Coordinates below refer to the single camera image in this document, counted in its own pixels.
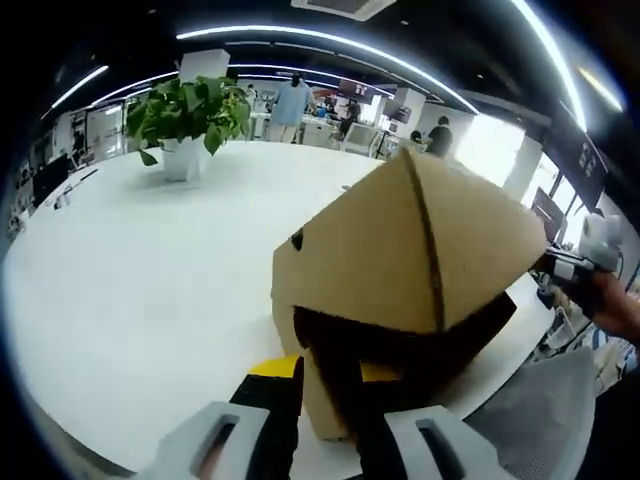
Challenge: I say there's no black monitor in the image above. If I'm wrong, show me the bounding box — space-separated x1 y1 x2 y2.
32 153 69 207

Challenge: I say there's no brown cardboard shoe box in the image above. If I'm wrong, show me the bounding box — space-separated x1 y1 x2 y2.
272 147 547 442

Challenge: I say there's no ceiling air vent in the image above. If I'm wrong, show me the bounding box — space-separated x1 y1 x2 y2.
290 0 394 22

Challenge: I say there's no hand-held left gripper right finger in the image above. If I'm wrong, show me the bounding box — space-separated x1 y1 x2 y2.
349 359 507 480

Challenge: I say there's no grey mesh office chair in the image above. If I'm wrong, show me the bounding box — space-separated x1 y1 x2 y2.
464 344 597 480

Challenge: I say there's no white office chair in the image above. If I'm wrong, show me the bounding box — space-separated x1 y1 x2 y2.
344 123 384 157

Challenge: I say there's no small white desk gadget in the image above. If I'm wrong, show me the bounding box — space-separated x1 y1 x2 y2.
52 168 100 209

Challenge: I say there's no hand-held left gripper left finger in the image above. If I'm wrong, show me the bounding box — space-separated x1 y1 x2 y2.
134 355 305 480

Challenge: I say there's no green plant in white pot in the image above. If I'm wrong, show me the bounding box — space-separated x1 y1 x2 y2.
125 74 251 182

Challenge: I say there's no long ceiling light strip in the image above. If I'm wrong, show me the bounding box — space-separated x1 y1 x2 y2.
175 25 479 114

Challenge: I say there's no computer monitor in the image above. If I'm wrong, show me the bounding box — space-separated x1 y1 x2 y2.
531 187 567 242

